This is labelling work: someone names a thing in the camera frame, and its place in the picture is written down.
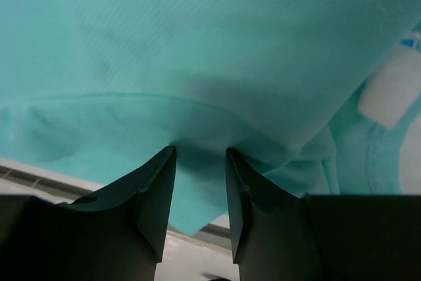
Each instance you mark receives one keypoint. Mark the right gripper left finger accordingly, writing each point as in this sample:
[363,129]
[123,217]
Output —
[115,233]

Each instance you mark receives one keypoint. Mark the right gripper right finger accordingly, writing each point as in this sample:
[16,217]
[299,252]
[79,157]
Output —
[277,236]

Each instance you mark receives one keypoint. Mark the teal t shirt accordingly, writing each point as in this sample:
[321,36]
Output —
[94,88]

